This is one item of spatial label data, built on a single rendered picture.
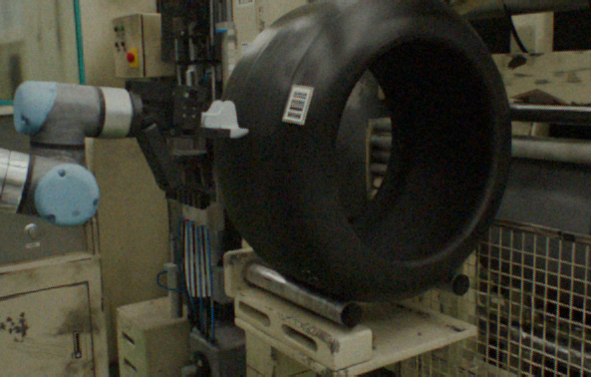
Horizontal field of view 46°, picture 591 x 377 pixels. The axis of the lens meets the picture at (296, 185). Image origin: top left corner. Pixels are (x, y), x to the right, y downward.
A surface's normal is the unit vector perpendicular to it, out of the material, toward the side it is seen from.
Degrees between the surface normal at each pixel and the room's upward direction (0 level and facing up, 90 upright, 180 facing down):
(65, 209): 90
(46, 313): 90
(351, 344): 90
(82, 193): 90
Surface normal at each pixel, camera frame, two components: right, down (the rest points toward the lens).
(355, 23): 0.05, -0.51
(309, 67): -0.13, -0.27
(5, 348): 0.56, 0.12
